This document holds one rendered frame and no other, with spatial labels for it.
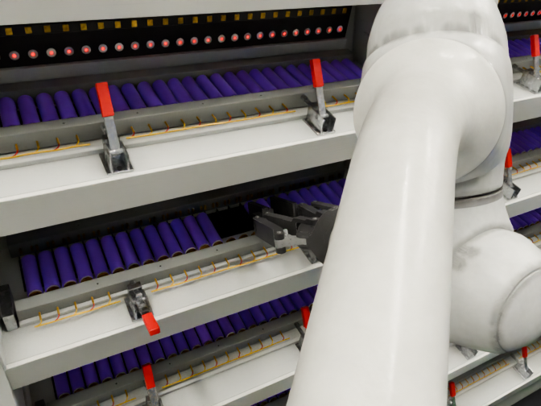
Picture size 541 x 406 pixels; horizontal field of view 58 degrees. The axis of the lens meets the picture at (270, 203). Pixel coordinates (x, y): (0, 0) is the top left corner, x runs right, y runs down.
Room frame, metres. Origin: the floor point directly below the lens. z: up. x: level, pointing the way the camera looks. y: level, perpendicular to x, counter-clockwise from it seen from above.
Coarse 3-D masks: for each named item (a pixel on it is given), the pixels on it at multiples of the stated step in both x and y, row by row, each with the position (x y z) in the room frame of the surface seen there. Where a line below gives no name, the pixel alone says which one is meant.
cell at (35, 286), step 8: (24, 256) 0.54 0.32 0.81; (32, 256) 0.54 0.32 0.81; (24, 264) 0.52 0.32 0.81; (32, 264) 0.52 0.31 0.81; (24, 272) 0.51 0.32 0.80; (32, 272) 0.51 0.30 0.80; (32, 280) 0.50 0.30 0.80; (40, 280) 0.51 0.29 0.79; (32, 288) 0.49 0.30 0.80; (40, 288) 0.49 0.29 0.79
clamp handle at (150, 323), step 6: (138, 300) 0.48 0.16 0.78; (138, 306) 0.47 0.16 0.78; (144, 306) 0.47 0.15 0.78; (144, 312) 0.46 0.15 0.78; (144, 318) 0.44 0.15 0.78; (150, 318) 0.44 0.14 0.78; (150, 324) 0.43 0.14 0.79; (156, 324) 0.43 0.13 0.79; (150, 330) 0.42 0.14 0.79; (156, 330) 0.42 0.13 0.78
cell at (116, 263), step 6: (102, 240) 0.58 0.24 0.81; (108, 240) 0.58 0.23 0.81; (102, 246) 0.57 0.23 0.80; (108, 246) 0.57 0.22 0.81; (114, 246) 0.57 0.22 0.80; (108, 252) 0.56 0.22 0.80; (114, 252) 0.56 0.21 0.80; (108, 258) 0.55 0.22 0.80; (114, 258) 0.55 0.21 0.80; (120, 258) 0.55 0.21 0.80; (114, 264) 0.54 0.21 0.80; (120, 264) 0.54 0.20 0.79; (114, 270) 0.53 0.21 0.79
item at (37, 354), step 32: (288, 192) 0.76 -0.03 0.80; (0, 256) 0.55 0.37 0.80; (288, 256) 0.61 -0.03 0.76; (0, 288) 0.47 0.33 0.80; (192, 288) 0.53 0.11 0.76; (224, 288) 0.54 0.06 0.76; (256, 288) 0.55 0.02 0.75; (288, 288) 0.58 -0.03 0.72; (0, 320) 0.46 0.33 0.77; (64, 320) 0.47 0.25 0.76; (96, 320) 0.47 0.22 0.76; (128, 320) 0.47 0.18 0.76; (160, 320) 0.48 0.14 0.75; (192, 320) 0.51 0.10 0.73; (0, 352) 0.39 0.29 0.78; (32, 352) 0.42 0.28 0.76; (64, 352) 0.43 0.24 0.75; (96, 352) 0.45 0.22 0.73
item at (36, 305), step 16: (240, 240) 0.60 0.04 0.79; (256, 240) 0.61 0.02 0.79; (176, 256) 0.56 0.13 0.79; (192, 256) 0.56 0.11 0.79; (208, 256) 0.57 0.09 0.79; (224, 256) 0.58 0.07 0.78; (240, 256) 0.58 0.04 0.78; (128, 272) 0.52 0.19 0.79; (144, 272) 0.53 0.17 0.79; (160, 272) 0.53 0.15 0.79; (176, 272) 0.55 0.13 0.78; (64, 288) 0.49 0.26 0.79; (80, 288) 0.49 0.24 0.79; (96, 288) 0.49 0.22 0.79; (112, 288) 0.50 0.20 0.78; (160, 288) 0.52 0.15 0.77; (16, 304) 0.46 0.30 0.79; (32, 304) 0.46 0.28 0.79; (48, 304) 0.47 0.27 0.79; (64, 304) 0.48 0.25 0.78
